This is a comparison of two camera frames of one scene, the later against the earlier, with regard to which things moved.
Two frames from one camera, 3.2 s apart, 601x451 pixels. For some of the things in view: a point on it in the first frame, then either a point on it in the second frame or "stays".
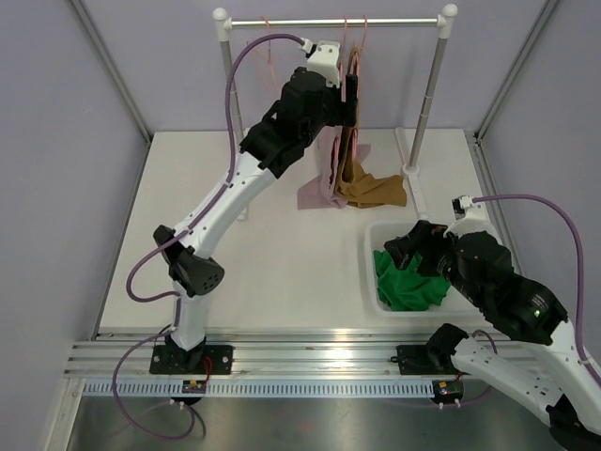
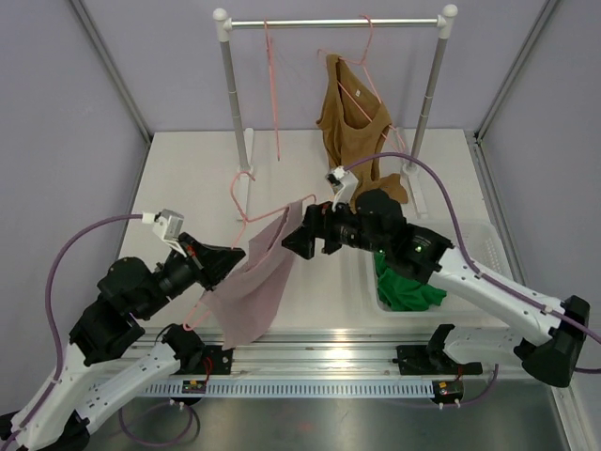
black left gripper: [342, 112] to [209, 263]
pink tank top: [320, 192] to [245, 306]
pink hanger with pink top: [335, 132] to [244, 307]
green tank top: [406, 289] stays
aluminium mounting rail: [127, 351] stays
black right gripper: [425, 239] to [324, 223]
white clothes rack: [443, 23] stays
